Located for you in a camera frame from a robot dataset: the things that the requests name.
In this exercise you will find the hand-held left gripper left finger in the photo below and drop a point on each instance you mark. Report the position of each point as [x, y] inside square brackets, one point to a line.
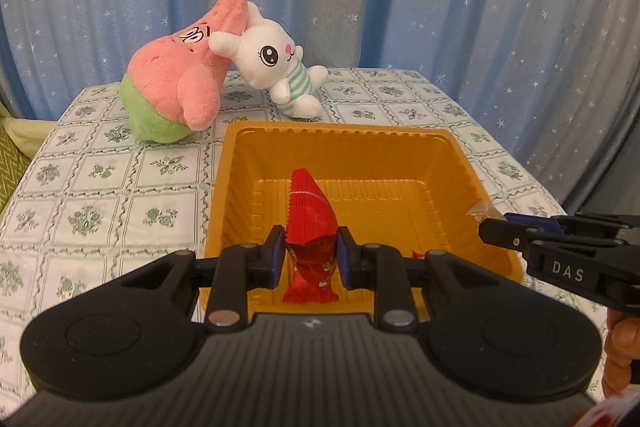
[277, 257]

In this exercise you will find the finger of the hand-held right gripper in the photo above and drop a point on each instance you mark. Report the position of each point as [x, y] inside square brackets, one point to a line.
[500, 232]
[590, 223]

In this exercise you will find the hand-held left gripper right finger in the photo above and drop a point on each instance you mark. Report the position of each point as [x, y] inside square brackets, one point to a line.
[345, 257]

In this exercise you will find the red flower-print snack packet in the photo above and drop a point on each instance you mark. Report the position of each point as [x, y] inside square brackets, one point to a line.
[310, 212]

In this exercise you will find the small red candy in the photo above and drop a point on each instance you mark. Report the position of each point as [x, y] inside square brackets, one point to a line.
[416, 254]

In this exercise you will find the yellow plastic tray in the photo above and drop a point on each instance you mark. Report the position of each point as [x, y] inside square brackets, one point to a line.
[350, 157]

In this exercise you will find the person's right hand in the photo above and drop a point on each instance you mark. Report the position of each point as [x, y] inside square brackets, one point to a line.
[622, 352]

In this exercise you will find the red white printed cloth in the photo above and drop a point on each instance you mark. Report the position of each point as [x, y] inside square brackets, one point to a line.
[607, 414]

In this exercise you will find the floral checked tablecloth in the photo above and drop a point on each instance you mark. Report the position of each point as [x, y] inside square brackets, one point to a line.
[100, 207]

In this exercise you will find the white rabbit plush toy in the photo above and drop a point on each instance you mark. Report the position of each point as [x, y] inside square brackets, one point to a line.
[260, 57]

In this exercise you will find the pink star plush toy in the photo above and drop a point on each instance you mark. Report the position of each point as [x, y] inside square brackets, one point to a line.
[160, 67]

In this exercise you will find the yellow-green cushion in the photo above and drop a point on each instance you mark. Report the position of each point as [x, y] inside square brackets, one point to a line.
[7, 157]

